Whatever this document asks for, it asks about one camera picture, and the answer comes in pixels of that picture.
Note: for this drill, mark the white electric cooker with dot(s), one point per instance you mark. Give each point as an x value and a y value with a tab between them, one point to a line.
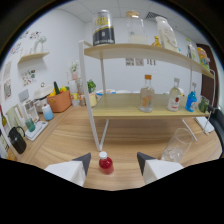
42	95

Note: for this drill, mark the green potted plant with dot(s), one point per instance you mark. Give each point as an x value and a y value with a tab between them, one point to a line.
91	86

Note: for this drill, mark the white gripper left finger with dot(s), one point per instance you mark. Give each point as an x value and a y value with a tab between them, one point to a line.
71	170

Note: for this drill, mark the light blue small bottle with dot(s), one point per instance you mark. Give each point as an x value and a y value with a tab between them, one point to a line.
47	113

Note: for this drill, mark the amber liquid bottle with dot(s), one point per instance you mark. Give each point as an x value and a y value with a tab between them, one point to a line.
156	42

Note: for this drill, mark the grey striped wall print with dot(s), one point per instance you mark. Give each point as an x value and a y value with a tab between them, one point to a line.
151	62

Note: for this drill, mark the brown door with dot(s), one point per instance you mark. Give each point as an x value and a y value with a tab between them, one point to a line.
208	83

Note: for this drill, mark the ceiling air vent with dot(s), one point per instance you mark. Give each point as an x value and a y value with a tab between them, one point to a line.
151	15

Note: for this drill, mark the large white bottle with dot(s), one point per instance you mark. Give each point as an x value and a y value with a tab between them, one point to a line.
166	35

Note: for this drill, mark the small red liquid bottle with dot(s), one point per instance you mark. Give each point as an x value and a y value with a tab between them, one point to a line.
106	165

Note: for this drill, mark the wooden wall shelf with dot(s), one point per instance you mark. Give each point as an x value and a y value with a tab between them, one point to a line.
33	56

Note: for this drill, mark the grey patterned wall print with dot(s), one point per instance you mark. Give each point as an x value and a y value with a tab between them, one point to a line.
130	62
139	62

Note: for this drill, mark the glass jar cork lid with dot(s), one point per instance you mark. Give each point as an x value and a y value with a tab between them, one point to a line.
136	30

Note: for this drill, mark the green limes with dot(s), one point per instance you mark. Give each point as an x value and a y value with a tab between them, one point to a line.
203	105

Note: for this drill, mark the orange storage basket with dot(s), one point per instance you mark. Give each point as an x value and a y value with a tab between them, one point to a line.
60	101

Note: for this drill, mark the black kettle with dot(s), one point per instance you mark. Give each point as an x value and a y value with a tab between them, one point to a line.
17	141

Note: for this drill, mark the clear bottle red label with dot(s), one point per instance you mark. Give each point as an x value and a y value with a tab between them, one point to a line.
174	98

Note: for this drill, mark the teal cup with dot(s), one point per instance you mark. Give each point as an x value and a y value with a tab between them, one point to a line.
30	125

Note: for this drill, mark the black armchair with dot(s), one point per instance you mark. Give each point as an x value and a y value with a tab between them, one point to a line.
218	125

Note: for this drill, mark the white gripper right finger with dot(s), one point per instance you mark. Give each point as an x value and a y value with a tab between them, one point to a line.
156	170

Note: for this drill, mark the white figurine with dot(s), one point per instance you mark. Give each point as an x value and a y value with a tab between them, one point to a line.
40	43

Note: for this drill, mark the clear drinking glass with ice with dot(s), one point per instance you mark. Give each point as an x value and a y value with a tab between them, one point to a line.
176	146

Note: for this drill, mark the clear glass pitcher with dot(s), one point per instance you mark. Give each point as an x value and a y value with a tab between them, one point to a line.
13	116

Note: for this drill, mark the two-tier wooden shelf rack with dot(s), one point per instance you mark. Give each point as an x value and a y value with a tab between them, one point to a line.
123	106

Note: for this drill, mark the dark wooden muddler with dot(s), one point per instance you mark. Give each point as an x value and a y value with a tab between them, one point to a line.
212	108

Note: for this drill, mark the large black yellow can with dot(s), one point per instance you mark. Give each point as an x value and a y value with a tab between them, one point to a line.
103	30

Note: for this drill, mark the blue liquid bottle grey cap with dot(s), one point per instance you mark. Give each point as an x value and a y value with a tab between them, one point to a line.
191	101

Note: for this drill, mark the white flowers in vase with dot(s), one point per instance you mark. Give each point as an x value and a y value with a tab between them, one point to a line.
75	70

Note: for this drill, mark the clear bottle orange cap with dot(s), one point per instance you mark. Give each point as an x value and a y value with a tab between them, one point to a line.
147	98

